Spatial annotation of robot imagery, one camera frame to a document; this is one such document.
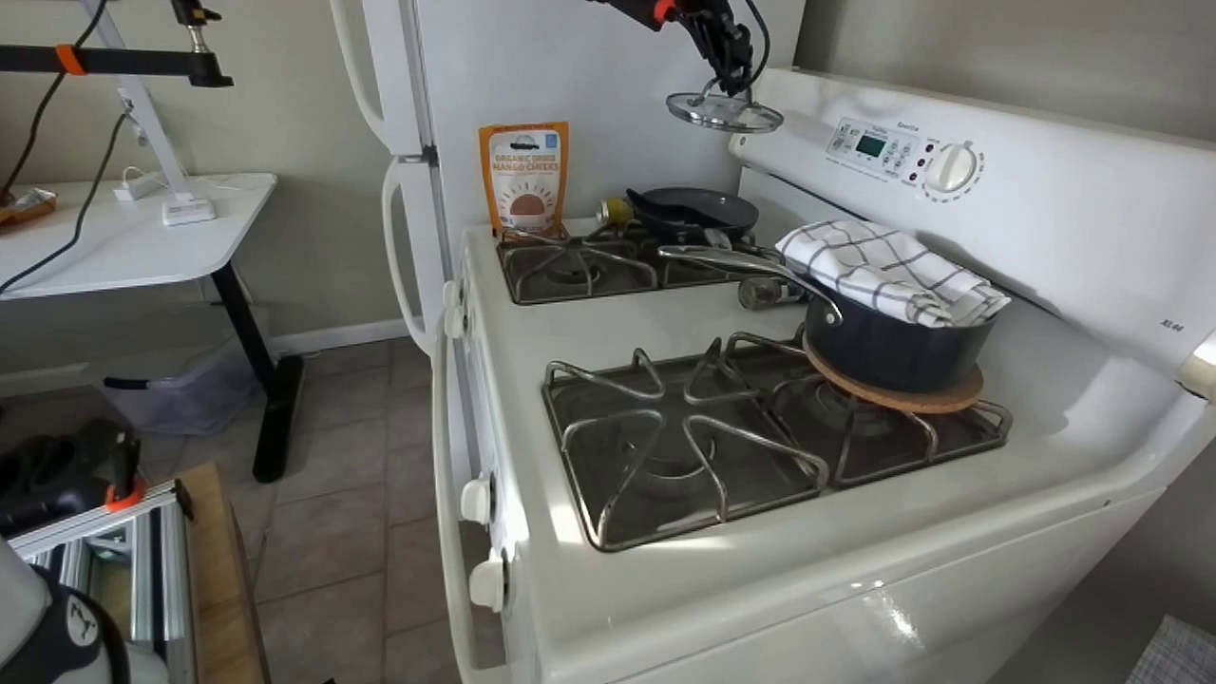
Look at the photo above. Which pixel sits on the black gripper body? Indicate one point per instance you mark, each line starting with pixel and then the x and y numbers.
pixel 707 25

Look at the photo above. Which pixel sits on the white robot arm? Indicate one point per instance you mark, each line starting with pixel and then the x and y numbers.
pixel 62 633

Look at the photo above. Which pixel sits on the black frying pan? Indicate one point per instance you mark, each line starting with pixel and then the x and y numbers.
pixel 697 212

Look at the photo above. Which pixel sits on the dark cooking pot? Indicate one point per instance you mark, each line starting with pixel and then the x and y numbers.
pixel 891 402

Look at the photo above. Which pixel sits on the white refrigerator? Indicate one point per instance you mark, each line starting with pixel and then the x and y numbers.
pixel 534 61

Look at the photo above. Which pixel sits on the orange and white food bag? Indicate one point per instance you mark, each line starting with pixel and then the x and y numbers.
pixel 525 177

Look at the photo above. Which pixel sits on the white oven control dial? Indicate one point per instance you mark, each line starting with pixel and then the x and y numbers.
pixel 957 168

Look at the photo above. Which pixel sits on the checkered dish towel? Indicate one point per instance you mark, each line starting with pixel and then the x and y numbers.
pixel 887 272

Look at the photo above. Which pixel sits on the black burner grate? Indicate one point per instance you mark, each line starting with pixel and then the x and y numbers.
pixel 572 272
pixel 660 459

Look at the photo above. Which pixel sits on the white gas stove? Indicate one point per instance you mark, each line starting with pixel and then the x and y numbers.
pixel 610 328

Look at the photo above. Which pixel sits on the white stove knob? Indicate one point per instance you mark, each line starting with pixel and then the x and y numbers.
pixel 488 584
pixel 478 498
pixel 450 309

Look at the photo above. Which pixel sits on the white stand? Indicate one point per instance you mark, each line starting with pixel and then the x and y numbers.
pixel 156 139

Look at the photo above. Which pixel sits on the black bar with orange tape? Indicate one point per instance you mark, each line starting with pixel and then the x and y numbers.
pixel 128 60

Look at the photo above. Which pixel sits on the clear plastic bin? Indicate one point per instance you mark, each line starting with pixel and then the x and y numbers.
pixel 190 385

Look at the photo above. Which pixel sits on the white desk with black leg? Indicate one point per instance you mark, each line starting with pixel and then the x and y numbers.
pixel 128 239

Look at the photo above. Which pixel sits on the round wooden plate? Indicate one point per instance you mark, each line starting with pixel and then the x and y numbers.
pixel 24 208

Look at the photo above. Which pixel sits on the wooden board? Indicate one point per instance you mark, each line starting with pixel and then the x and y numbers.
pixel 221 584

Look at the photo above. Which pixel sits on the grey checkered floor mat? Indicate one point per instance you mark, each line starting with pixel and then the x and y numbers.
pixel 1180 654

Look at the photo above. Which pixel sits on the black device with orange clamp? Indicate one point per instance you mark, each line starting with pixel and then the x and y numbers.
pixel 59 475

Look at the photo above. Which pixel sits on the aluminium frame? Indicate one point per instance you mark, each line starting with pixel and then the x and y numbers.
pixel 147 573

